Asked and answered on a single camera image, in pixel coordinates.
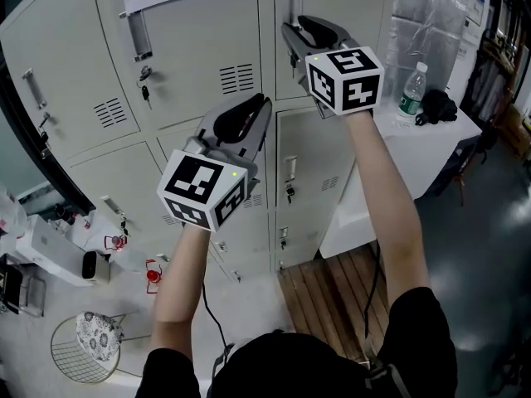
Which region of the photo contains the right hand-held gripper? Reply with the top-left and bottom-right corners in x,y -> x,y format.
281,14 -> 386,119

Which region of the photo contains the grey metal locker cabinet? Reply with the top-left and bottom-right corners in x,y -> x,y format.
0,0 -> 395,284

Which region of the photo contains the black cable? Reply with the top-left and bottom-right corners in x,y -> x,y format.
363,240 -> 382,339
200,278 -> 233,347

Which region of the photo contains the wooden slat pallet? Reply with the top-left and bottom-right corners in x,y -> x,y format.
276,240 -> 391,364

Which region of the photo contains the large white box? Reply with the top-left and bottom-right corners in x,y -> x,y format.
336,97 -> 485,223
319,216 -> 381,260

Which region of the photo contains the clear plastic sheet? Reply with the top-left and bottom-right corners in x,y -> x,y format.
383,0 -> 474,103

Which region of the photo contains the person's black shirt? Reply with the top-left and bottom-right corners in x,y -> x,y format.
143,286 -> 457,398

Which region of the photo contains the gold wire stool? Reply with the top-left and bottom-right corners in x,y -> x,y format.
50,313 -> 125,385

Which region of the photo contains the person's left forearm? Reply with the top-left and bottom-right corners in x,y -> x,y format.
149,221 -> 211,360

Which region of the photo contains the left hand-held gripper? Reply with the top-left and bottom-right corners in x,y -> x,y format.
156,92 -> 274,232

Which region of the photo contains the grey shoulder strap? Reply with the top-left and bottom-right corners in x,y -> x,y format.
364,361 -> 412,398

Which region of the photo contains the flat white carton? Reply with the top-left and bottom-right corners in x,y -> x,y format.
16,214 -> 90,286

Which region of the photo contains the black cabinet key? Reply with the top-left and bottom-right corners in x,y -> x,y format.
139,66 -> 153,110

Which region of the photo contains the small red lantern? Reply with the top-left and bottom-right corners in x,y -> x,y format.
144,259 -> 163,294
103,233 -> 128,251

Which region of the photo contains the black bag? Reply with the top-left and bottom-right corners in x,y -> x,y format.
414,88 -> 459,127

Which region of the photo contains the black framed glass window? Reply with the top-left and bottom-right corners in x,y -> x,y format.
0,68 -> 97,217

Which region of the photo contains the person's right forearm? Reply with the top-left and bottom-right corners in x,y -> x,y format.
343,108 -> 432,310

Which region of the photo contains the white appliance with black face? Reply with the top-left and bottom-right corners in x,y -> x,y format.
81,250 -> 112,284

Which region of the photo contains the clothes rack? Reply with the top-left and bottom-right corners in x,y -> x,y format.
460,2 -> 528,111

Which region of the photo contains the floral stool cushion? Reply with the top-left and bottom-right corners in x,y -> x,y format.
76,311 -> 124,363

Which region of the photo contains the clear plastic water bottle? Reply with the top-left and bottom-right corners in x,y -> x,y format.
396,61 -> 428,128

